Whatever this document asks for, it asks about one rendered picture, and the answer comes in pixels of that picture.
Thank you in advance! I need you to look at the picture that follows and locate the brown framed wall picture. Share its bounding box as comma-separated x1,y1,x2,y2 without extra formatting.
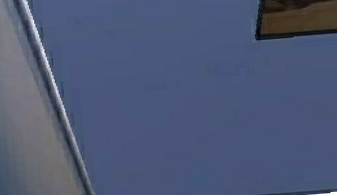
252,0,337,41

